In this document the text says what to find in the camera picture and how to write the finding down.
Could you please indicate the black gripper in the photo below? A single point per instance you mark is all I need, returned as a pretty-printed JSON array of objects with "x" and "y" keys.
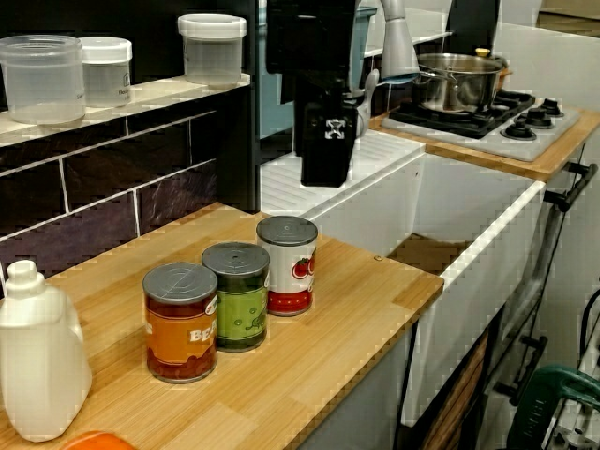
[{"x": 323, "y": 117}]

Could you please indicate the green peas can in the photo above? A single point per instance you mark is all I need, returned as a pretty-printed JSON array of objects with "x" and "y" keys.
[{"x": 239, "y": 304}]

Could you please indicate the orange beans can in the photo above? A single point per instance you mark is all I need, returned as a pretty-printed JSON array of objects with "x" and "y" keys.
[{"x": 180, "y": 328}]

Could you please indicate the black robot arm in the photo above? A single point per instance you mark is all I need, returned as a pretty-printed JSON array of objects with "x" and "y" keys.
[{"x": 309, "y": 33}]

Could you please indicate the teal plastic bin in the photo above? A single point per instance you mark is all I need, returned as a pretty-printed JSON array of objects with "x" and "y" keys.
[{"x": 274, "y": 108}]

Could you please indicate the white tomato can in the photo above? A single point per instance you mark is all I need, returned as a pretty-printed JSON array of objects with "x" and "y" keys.
[{"x": 288, "y": 267}]

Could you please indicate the grey toy stove top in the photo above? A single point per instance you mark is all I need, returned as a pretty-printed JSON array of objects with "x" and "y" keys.
[{"x": 469, "y": 124}]

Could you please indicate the plain jar with white lid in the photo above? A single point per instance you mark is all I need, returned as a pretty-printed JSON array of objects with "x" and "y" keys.
[{"x": 213, "y": 51}]

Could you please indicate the steel cooking pot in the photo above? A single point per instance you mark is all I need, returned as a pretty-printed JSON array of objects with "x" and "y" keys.
[{"x": 464, "y": 79}]

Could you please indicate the small yellow object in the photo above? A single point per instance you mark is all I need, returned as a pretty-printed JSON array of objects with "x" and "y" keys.
[{"x": 483, "y": 52}]

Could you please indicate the black stove knob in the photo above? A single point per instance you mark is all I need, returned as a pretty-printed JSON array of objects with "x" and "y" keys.
[
  {"x": 553, "y": 109},
  {"x": 518, "y": 131},
  {"x": 538, "y": 119}
]

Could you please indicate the labelled jar with white lid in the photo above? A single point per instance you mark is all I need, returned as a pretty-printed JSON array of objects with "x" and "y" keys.
[{"x": 108, "y": 70}]

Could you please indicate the clear lidless plastic jar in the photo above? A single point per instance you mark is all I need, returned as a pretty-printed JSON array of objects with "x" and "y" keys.
[{"x": 42, "y": 79}]

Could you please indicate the green clamp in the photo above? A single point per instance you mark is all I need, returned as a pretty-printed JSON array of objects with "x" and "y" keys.
[{"x": 548, "y": 389}]

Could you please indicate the white plastic detergent bottle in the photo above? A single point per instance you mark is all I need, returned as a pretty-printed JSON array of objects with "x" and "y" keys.
[{"x": 42, "y": 356}]

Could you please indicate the orange salmon sushi toy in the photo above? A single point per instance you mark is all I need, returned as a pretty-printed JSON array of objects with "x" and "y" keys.
[{"x": 94, "y": 443}]

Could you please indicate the black kitchen frame post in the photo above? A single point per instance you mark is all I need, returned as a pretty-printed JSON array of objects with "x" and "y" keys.
[
  {"x": 241, "y": 154},
  {"x": 471, "y": 23}
]

